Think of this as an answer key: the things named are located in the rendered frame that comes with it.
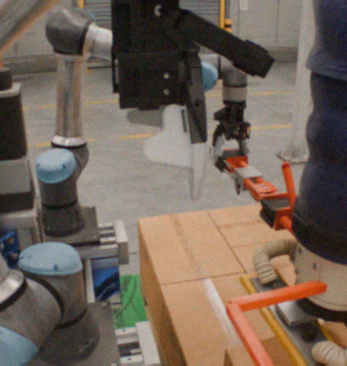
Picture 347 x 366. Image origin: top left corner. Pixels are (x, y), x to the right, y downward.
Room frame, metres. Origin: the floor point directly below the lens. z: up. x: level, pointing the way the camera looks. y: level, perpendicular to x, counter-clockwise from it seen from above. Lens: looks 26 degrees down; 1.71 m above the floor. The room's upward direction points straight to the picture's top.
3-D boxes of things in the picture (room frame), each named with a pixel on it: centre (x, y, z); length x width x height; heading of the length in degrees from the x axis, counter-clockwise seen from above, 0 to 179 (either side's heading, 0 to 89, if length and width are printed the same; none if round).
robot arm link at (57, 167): (1.13, 0.34, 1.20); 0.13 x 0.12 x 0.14; 178
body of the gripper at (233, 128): (1.23, -0.19, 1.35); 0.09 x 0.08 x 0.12; 14
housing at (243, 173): (1.12, -0.22, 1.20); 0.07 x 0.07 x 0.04; 15
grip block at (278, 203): (0.91, -0.28, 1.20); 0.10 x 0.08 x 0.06; 105
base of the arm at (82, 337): (0.64, 0.23, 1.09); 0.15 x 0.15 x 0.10
